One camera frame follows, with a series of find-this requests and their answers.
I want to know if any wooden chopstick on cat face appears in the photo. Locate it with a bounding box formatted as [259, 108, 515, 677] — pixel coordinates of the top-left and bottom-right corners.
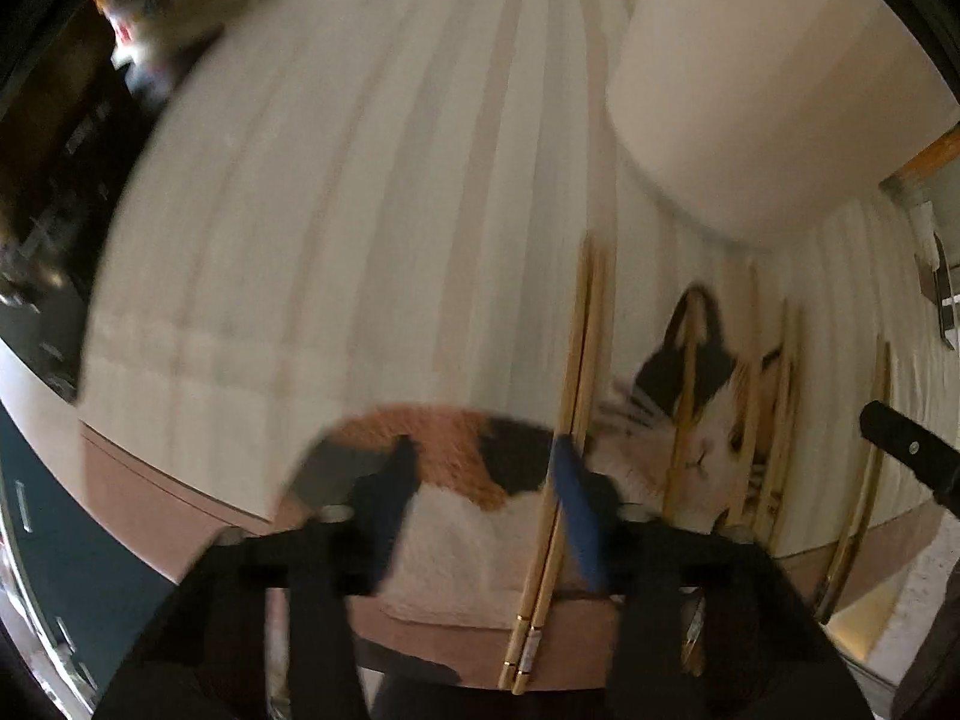
[729, 260, 761, 525]

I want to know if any wooden chopstick on cat ear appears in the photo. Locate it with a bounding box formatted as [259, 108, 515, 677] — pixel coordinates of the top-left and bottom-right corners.
[662, 293, 703, 522]

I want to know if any dark teal cabinet front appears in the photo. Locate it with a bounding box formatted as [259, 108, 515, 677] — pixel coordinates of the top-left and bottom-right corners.
[2, 415, 172, 699]

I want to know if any striped cat print placemat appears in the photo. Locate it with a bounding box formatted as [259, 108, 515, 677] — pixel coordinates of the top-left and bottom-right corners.
[78, 0, 958, 637]

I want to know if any white ceramic utensil holder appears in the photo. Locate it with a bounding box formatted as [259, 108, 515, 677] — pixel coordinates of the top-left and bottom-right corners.
[607, 0, 958, 249]

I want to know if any dark stove top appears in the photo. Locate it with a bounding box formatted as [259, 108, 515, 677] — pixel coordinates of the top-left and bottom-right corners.
[2, 4, 163, 403]

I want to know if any colourful printed package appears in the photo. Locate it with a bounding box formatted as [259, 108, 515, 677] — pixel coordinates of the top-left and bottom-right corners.
[93, 0, 224, 112]

